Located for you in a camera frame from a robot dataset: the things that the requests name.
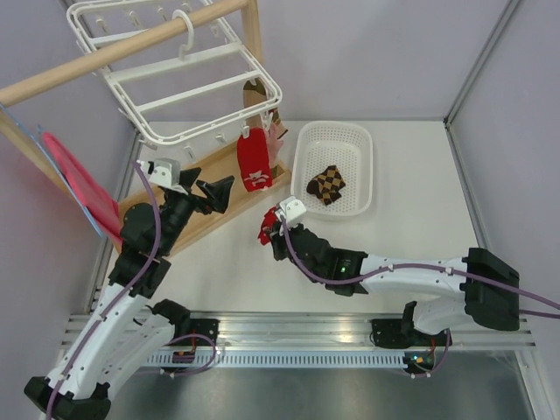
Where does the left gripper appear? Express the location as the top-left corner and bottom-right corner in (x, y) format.
(157, 166), (234, 255)

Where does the red sock white print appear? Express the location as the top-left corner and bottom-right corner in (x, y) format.
(236, 128), (273, 193)

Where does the brown argyle sock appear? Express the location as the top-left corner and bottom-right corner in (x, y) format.
(306, 165), (346, 206)

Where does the plain red sock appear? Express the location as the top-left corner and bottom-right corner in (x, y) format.
(257, 206), (281, 246)

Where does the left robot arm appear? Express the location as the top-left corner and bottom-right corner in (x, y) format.
(24, 162), (235, 419)

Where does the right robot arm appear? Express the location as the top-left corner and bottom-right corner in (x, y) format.
(259, 221), (520, 348)

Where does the white clip sock hanger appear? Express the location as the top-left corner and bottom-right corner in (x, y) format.
(66, 1), (270, 161)

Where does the wooden drying rack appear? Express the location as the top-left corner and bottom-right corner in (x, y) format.
(0, 0), (293, 259)

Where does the pink sock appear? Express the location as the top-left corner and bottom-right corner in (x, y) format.
(266, 124), (287, 168)

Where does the white perforated plastic basket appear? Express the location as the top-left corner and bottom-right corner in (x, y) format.
(290, 121), (375, 221)

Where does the pink cloth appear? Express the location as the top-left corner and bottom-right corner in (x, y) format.
(42, 131), (123, 249)

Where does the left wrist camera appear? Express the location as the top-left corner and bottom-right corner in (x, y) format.
(136, 157), (190, 193)

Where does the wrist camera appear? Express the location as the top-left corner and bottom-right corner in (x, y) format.
(275, 196), (306, 228)
(136, 157), (190, 193)

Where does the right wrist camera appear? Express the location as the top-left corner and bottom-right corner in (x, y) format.
(275, 196), (306, 228)

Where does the brown sock behind post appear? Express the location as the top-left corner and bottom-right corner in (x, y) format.
(242, 79), (288, 138)

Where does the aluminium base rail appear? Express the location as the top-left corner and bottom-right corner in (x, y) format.
(60, 311), (538, 351)

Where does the white slotted cable duct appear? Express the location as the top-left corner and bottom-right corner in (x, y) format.
(143, 350), (407, 369)

